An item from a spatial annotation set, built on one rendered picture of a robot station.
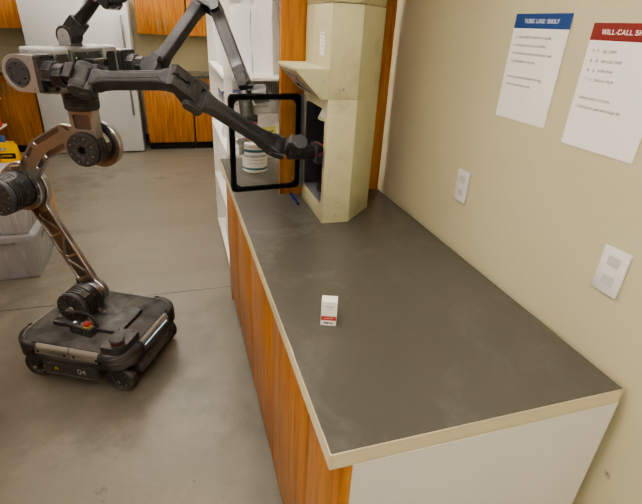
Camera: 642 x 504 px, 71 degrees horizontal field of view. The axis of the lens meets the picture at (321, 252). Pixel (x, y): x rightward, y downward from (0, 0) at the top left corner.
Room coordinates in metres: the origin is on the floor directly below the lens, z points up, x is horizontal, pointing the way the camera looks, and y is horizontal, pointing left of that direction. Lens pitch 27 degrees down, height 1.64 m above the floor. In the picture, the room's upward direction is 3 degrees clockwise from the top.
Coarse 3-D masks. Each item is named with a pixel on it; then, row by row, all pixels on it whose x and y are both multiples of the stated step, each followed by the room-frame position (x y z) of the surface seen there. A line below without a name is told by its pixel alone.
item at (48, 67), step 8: (32, 56) 1.59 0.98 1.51; (40, 56) 1.60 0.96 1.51; (48, 56) 1.64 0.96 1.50; (40, 64) 1.60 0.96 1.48; (48, 64) 1.60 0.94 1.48; (56, 64) 1.61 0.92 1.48; (40, 72) 1.59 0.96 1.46; (48, 72) 1.58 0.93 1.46; (56, 72) 1.59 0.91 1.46; (40, 80) 1.58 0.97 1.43; (48, 80) 1.58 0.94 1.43; (56, 80) 1.59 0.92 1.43; (64, 80) 1.61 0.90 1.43; (40, 88) 1.58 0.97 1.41; (48, 88) 1.61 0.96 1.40; (56, 88) 1.66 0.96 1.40
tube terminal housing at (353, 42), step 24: (312, 24) 1.88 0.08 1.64; (336, 24) 1.66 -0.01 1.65; (360, 24) 1.68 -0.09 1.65; (384, 24) 1.86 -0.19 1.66; (312, 48) 1.87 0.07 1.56; (336, 48) 1.66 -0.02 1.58; (360, 48) 1.69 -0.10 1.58; (336, 72) 1.66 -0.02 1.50; (360, 72) 1.69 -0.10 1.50; (312, 96) 1.84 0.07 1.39; (336, 96) 1.66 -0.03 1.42; (360, 96) 1.71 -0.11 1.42; (336, 120) 1.66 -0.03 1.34; (360, 120) 1.73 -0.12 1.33; (336, 144) 1.67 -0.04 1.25; (360, 144) 1.75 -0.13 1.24; (336, 168) 1.67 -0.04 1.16; (360, 168) 1.76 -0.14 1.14; (336, 192) 1.67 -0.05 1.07; (360, 192) 1.78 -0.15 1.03; (336, 216) 1.67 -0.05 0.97
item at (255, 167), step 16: (240, 112) 1.84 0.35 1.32; (256, 112) 1.86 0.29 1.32; (272, 112) 1.89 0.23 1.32; (288, 112) 1.92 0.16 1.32; (272, 128) 1.89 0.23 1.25; (288, 128) 1.92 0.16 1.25; (240, 160) 1.83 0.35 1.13; (256, 160) 1.86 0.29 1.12; (272, 160) 1.89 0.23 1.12; (288, 160) 1.92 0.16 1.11; (240, 176) 1.83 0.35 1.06; (256, 176) 1.86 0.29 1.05; (272, 176) 1.89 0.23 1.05; (288, 176) 1.92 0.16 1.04
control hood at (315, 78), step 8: (280, 64) 1.87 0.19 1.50; (288, 64) 1.76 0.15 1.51; (296, 64) 1.78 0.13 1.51; (304, 64) 1.80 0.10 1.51; (312, 64) 1.82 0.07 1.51; (296, 72) 1.64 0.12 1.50; (304, 72) 1.63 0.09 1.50; (312, 72) 1.63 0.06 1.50; (320, 72) 1.64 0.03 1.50; (328, 72) 1.65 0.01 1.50; (304, 80) 1.63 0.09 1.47; (312, 80) 1.64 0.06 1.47; (320, 80) 1.64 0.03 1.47; (328, 80) 1.66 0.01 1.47; (312, 88) 1.64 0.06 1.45; (320, 88) 1.64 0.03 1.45; (320, 96) 1.64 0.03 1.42
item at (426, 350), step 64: (256, 192) 1.98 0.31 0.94; (256, 256) 1.34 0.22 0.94; (320, 256) 1.37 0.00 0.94; (384, 256) 1.39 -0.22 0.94; (448, 256) 1.42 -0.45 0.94; (320, 320) 0.99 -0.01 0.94; (384, 320) 1.01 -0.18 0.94; (448, 320) 1.03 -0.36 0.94; (512, 320) 1.04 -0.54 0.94; (320, 384) 0.75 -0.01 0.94; (384, 384) 0.77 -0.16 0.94; (448, 384) 0.78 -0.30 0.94; (512, 384) 0.79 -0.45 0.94; (576, 384) 0.80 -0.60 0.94; (384, 448) 0.61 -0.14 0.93
